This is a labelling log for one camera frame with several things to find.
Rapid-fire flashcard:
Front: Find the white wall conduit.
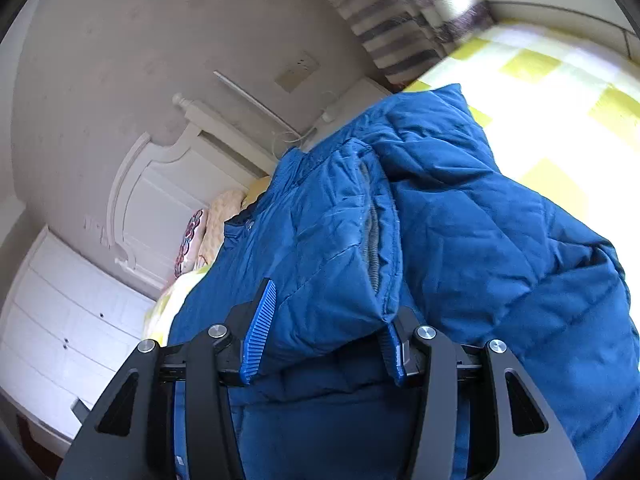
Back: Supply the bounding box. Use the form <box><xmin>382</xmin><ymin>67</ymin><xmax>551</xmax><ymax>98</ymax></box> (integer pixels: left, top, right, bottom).
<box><xmin>213</xmin><ymin>71</ymin><xmax>301</xmax><ymax>138</ymax></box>

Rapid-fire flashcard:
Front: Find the wall socket panel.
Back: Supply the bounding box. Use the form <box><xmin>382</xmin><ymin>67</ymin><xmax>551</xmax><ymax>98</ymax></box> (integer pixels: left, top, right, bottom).
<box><xmin>275</xmin><ymin>50</ymin><xmax>321</xmax><ymax>92</ymax></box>

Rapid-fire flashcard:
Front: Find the white charger cable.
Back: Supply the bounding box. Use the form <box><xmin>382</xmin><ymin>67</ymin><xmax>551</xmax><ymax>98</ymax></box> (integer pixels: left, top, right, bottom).
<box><xmin>272</xmin><ymin>109</ymin><xmax>335</xmax><ymax>158</ymax></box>

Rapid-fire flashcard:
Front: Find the white wooden headboard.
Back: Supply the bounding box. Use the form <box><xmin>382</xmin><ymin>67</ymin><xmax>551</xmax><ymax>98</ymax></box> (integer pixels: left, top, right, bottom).
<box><xmin>107</xmin><ymin>92</ymin><xmax>273</xmax><ymax>301</ymax></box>

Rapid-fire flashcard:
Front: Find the blue puffer jacket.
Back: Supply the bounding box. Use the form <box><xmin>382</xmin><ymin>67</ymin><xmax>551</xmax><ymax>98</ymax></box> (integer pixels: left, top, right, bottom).
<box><xmin>167</xmin><ymin>83</ymin><xmax>632</xmax><ymax>480</ymax></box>

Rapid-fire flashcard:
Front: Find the yellow checked bed sheet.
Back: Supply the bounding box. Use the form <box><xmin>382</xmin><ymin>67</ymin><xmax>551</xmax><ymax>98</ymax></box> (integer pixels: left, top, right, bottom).
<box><xmin>142</xmin><ymin>20</ymin><xmax>640</xmax><ymax>346</ymax></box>

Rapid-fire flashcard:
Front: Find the yellow pillow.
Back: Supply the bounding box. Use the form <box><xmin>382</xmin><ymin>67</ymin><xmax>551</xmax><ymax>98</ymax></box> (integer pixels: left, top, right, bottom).
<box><xmin>241</xmin><ymin>176</ymin><xmax>273</xmax><ymax>211</ymax></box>

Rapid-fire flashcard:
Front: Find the white nightstand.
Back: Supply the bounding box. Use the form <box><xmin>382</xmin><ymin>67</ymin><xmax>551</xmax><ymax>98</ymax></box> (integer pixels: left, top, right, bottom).
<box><xmin>300</xmin><ymin>78</ymin><xmax>393</xmax><ymax>153</ymax></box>

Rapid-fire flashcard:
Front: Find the cream pillow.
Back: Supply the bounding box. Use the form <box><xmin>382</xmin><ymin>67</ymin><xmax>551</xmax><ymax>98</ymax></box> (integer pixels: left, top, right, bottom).
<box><xmin>200</xmin><ymin>189</ymin><xmax>247</xmax><ymax>268</ymax></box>

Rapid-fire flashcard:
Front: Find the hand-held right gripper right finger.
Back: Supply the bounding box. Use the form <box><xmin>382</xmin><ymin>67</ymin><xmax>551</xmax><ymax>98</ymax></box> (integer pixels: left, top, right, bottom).
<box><xmin>378</xmin><ymin>307</ymin><xmax>587</xmax><ymax>480</ymax></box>

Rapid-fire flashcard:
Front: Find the white window sill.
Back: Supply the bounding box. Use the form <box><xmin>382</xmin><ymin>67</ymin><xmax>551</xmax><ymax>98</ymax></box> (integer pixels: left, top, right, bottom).
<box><xmin>480</xmin><ymin>0</ymin><xmax>640</xmax><ymax>51</ymax></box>

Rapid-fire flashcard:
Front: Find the white chest of drawers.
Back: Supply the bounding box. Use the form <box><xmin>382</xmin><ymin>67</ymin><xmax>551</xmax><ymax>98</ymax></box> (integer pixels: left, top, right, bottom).
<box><xmin>0</xmin><ymin>225</ymin><xmax>158</xmax><ymax>461</ymax></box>

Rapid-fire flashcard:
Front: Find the floral print pillow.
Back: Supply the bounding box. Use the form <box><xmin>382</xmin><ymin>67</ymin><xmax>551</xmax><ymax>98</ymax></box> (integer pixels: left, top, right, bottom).
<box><xmin>174</xmin><ymin>208</ymin><xmax>210</xmax><ymax>280</ymax></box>

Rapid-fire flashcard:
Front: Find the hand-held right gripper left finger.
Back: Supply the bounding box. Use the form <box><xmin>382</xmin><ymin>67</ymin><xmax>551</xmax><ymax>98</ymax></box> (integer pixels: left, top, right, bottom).
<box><xmin>55</xmin><ymin>279</ymin><xmax>277</xmax><ymax>480</ymax></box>

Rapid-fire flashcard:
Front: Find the striped beige curtain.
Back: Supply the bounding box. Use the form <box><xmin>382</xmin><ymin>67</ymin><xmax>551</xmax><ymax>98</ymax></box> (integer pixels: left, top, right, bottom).
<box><xmin>285</xmin><ymin>0</ymin><xmax>501</xmax><ymax>86</ymax></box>

